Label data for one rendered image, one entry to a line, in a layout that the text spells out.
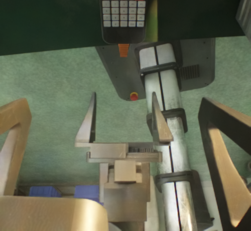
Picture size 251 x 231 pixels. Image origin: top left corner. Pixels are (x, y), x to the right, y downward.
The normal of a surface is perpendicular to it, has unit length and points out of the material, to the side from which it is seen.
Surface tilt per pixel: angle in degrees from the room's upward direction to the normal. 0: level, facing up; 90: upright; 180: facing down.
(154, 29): 0
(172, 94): 90
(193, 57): 0
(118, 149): 60
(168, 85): 90
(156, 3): 0
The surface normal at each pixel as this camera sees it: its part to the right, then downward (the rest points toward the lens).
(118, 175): 0.00, -0.69
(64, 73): 0.01, 0.79
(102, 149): 0.01, -0.14
